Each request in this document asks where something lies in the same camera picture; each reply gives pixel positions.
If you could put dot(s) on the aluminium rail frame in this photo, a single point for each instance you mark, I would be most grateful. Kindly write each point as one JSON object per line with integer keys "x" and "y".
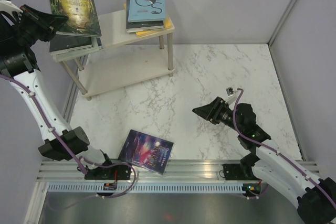
{"x": 177, "y": 170}

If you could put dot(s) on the black folder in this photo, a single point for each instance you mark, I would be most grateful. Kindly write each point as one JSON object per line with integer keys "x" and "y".
{"x": 63, "y": 43}

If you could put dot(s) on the dark blue Wuthering Heights book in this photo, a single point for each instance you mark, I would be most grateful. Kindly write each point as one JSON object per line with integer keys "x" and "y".
{"x": 140, "y": 26}

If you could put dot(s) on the light blue Hemingway book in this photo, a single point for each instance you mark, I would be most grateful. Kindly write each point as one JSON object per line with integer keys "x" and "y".
{"x": 146, "y": 11}

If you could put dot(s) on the white slotted cable duct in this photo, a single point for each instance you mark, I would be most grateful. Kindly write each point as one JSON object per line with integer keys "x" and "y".
{"x": 183, "y": 188}

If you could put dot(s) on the purple nebula cover book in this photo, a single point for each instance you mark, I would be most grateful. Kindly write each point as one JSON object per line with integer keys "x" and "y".
{"x": 146, "y": 151}

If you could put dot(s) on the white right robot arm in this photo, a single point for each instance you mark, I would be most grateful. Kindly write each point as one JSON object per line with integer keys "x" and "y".
{"x": 312, "y": 196}

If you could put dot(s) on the white two-tier shelf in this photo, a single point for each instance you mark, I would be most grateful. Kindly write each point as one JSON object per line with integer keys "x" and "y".
{"x": 124, "y": 59}

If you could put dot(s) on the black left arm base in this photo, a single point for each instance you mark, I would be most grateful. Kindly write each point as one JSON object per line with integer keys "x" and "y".
{"x": 116, "y": 173}

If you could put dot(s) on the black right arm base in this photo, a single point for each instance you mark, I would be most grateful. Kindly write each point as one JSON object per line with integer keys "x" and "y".
{"x": 237, "y": 172}

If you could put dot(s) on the yellow book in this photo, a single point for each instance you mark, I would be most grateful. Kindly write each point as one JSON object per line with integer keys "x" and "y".
{"x": 167, "y": 25}

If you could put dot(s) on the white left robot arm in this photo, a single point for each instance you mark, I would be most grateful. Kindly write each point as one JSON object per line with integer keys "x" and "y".
{"x": 61, "y": 142}

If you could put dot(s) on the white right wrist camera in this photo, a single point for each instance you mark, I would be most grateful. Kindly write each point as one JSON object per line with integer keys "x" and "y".
{"x": 232, "y": 95}

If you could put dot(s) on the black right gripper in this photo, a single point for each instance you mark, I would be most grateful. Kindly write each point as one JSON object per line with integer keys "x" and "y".
{"x": 204, "y": 111}

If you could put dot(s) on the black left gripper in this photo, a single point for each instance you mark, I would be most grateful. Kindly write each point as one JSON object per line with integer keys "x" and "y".
{"x": 41, "y": 21}

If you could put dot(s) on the teal ocean cover book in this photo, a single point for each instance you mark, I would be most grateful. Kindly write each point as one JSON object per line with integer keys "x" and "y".
{"x": 98, "y": 43}

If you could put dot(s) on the pale green file folder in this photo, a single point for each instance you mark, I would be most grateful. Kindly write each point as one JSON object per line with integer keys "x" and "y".
{"x": 75, "y": 53}

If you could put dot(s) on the green forest Alice book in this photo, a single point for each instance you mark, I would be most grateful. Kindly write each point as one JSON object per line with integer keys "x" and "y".
{"x": 82, "y": 17}

